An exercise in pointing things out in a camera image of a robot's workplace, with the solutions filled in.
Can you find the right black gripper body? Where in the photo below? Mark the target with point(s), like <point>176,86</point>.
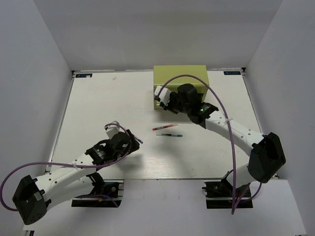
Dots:
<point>175,104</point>

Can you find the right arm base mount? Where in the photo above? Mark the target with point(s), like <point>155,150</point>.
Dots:
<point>218,197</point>

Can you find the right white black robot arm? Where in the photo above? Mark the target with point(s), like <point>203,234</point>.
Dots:
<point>266,155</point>

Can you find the green metal drawer toolbox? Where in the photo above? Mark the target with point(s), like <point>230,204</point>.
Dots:
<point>162,73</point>

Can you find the red refill pen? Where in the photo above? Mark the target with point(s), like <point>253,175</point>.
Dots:
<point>164,126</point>

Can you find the blue pen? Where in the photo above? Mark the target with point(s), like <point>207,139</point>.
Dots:
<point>140,140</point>

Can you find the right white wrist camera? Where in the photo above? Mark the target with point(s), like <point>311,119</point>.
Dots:
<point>162,95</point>

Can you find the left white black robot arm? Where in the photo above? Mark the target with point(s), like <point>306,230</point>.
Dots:
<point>35,196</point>

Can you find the right corner label sticker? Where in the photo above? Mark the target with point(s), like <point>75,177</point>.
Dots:
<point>232,73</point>

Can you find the corner label sticker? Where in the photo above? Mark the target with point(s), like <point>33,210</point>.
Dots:
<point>232,73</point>
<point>89,75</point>

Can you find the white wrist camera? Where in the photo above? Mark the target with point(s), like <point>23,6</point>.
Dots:
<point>112,130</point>
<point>162,95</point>

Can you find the left corner label sticker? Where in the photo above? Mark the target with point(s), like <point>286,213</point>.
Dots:
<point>89,75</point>

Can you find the green refill pen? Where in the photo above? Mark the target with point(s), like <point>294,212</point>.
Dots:
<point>169,135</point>

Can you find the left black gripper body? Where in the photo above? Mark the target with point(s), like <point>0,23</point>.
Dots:
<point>134,146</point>

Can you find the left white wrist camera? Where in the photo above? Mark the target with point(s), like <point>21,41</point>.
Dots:
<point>112,130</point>

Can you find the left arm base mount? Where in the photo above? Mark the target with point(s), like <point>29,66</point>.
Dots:
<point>107,195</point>

